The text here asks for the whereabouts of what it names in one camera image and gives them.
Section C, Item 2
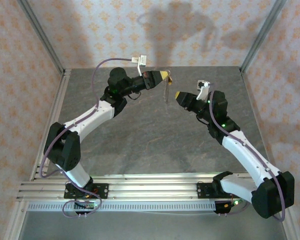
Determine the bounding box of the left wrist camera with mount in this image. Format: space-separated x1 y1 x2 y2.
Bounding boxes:
131 54 148 76

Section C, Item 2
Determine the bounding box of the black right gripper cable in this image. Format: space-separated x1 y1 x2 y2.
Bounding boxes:
195 115 211 126

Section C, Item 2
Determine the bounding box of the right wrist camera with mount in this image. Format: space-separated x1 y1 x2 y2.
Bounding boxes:
196 79 212 101

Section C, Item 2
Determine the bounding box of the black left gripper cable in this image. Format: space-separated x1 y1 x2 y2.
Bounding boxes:
128 90 143 100

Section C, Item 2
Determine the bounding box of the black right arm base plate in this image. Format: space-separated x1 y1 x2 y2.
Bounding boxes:
196 181 238 200

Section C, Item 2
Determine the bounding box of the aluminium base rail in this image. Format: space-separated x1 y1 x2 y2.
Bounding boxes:
16 174 291 201

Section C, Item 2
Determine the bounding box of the white slotted cable duct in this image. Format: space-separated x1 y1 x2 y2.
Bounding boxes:
27 201 217 213

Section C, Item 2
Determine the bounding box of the aluminium side rail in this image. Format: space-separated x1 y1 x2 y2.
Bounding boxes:
29 69 72 181
240 71 276 181

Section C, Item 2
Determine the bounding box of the small controller board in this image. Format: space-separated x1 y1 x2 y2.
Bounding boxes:
73 199 102 216
214 199 247 216

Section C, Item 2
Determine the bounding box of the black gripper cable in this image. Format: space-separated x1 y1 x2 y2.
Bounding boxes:
128 90 143 100
195 115 211 126

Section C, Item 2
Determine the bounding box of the aluminium corner post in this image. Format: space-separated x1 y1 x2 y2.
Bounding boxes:
16 0 66 76
239 0 289 74

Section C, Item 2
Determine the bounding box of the aluminium frame leg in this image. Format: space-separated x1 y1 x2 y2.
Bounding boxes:
276 199 300 240
3 199 28 240

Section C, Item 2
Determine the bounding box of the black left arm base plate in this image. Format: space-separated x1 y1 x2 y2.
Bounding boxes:
64 183 109 200

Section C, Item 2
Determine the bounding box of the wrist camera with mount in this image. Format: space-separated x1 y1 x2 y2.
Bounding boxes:
131 54 148 76
196 79 212 101

